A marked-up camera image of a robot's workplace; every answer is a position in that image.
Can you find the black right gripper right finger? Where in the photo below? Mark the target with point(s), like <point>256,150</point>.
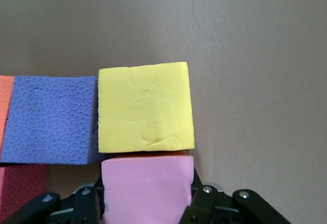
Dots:
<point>204,206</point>

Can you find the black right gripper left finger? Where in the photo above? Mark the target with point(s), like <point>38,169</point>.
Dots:
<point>85,204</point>

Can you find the pink foam cube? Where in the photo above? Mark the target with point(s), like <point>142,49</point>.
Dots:
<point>148,188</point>
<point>1,183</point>

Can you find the red foam cube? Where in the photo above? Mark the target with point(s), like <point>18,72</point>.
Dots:
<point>23,188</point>

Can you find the purple foam cube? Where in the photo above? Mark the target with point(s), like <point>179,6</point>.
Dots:
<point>48,121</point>

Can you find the yellow foam cube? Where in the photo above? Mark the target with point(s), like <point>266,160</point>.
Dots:
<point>145,109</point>

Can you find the orange foam cube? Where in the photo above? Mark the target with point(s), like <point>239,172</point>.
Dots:
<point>5,101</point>

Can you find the brown paper table cover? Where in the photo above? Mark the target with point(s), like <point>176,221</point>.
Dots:
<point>230,42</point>

